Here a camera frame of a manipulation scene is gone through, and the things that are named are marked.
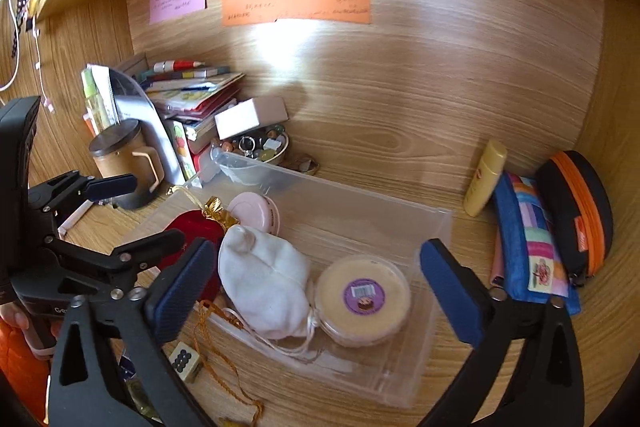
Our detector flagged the red velvet pouch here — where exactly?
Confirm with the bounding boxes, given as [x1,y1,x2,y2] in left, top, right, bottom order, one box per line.
[158,209,226,304]

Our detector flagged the green-dotted mahjong tile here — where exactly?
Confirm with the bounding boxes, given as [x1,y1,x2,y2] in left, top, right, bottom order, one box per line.
[168,340,204,382]

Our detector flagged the gold gourd tassel charm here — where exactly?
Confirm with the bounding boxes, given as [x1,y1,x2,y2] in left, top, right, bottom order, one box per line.
[169,184,267,424]

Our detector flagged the metal pens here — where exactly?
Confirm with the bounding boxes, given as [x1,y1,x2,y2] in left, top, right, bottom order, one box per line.
[57,199,96,236]

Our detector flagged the yellow tube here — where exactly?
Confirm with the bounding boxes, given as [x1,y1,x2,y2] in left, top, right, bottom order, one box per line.
[462,139,509,218]

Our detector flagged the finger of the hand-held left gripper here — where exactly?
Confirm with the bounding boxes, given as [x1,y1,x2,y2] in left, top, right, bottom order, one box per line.
[27,171,139,212]
[46,228,187,294]

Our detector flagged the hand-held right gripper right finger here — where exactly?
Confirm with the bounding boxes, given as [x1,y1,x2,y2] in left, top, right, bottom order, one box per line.
[416,238,586,427]

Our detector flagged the small white box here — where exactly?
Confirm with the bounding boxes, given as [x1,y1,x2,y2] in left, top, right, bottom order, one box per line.
[214,95,290,140]

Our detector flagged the pink round case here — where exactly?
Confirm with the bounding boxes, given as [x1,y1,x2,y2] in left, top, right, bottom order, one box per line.
[227,191,280,234]

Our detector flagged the white paper file holder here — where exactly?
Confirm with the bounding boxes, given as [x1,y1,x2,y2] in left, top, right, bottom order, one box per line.
[82,64,186,186]

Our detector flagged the black case with orange zip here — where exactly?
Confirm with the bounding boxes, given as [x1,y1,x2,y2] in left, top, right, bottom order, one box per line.
[536,150,615,289]

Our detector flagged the pink-tipped cable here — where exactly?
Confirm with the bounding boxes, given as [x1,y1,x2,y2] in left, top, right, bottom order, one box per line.
[31,26,57,114]

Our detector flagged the blue striped pencil pouch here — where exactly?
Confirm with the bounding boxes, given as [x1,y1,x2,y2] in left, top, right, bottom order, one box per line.
[492,170,582,319]

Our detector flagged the red and white pen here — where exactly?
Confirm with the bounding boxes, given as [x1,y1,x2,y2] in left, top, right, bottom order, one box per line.
[152,59,206,73]

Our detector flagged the stack of books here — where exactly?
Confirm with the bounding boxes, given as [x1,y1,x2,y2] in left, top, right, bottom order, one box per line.
[119,51,247,154]

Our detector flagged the fruit-print book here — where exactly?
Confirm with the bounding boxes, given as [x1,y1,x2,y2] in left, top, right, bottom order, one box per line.
[164,119,197,180]

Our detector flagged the white cable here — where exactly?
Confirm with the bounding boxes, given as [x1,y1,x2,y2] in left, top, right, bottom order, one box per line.
[0,0,27,92]

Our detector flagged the bowl of glass beads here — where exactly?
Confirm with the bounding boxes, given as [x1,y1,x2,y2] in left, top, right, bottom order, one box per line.
[209,124,291,168]

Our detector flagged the person's left hand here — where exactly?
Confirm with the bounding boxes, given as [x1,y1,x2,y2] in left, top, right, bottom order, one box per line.
[0,301,66,361]

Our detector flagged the cream round jar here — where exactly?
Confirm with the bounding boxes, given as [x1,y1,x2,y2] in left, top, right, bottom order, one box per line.
[314,255,412,348]

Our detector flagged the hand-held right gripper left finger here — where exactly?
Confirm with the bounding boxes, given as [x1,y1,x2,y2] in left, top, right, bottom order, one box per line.
[47,237,221,427]

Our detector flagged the white cloth pouch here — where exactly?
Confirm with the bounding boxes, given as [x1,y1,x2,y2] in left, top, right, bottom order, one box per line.
[218,225,319,355]

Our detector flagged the yellow-green spray bottle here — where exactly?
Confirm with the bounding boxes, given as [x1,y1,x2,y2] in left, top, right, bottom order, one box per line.
[81,69,109,134]

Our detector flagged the brown ceramic mug with lid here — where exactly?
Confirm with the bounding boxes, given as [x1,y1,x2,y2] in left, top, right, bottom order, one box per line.
[88,118,165,210]

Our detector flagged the clear plastic box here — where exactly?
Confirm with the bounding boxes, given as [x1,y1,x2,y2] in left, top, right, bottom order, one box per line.
[122,149,454,410]

